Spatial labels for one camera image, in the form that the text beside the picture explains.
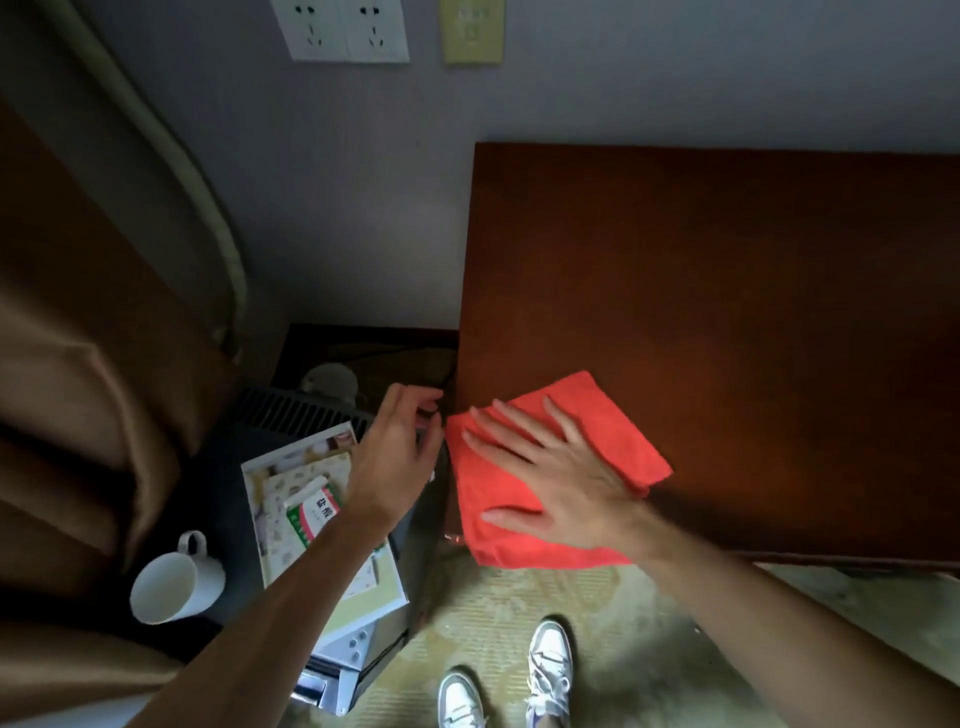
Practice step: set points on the person's left hand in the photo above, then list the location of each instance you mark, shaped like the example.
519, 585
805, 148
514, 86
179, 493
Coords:
390, 465

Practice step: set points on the person's right hand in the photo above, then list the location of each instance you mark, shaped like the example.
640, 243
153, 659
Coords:
585, 495

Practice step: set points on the red cloth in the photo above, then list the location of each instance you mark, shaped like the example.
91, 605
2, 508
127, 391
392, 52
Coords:
600, 427

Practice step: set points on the person's right forearm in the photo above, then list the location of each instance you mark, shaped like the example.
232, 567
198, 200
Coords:
750, 637

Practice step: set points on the person's left forearm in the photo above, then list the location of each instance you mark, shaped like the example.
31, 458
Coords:
262, 637

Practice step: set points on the striped medicine box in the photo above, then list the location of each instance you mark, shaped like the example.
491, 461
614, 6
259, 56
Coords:
315, 514

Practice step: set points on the white magazine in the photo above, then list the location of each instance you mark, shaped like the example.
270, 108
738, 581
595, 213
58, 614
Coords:
300, 446

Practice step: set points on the white round floor object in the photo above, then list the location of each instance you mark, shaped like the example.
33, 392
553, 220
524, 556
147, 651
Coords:
330, 382

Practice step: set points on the dark baseboard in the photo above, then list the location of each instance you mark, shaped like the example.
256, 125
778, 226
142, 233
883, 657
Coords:
360, 334

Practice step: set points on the white shoe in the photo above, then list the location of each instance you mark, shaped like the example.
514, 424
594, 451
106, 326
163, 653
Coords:
550, 660
459, 705

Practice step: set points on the dark grey cabinet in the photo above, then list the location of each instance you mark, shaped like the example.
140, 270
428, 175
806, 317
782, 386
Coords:
217, 487

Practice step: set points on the brown wooden table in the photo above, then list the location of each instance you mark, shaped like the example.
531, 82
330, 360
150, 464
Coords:
712, 300

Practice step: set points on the white cup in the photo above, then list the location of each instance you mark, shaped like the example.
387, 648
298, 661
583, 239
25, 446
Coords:
180, 585

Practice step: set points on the brown curtain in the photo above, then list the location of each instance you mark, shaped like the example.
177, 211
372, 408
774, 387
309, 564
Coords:
75, 375

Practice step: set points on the white insulated pipe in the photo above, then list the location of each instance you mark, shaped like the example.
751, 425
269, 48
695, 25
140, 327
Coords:
187, 172

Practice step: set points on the white wall socket plate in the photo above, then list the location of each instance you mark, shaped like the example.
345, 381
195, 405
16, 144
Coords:
337, 37

